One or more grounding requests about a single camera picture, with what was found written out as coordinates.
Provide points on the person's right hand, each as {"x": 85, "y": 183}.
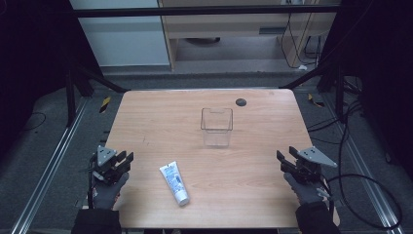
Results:
{"x": 305, "y": 191}

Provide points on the white cabinet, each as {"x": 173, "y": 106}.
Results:
{"x": 125, "y": 35}

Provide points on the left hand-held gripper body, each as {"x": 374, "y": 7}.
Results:
{"x": 105, "y": 155}

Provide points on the black metal stand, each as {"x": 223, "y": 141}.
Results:
{"x": 328, "y": 76}
{"x": 79, "y": 84}

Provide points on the light wooden desk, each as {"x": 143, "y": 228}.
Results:
{"x": 233, "y": 29}

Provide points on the black horizontal frame bar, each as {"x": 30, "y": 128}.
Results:
{"x": 201, "y": 11}

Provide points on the person's left hand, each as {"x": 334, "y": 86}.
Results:
{"x": 107, "y": 193}

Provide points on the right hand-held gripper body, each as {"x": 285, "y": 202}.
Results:
{"x": 310, "y": 161}

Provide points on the yellow black striped marker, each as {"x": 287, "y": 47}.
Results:
{"x": 315, "y": 101}
{"x": 105, "y": 104}

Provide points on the dark round table grommet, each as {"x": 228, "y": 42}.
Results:
{"x": 241, "y": 102}

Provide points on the clear plastic container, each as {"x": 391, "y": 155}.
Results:
{"x": 216, "y": 128}

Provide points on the white squeeze tube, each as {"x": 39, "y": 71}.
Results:
{"x": 174, "y": 182}

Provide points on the aluminium floor rail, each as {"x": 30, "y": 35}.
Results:
{"x": 360, "y": 162}
{"x": 48, "y": 165}

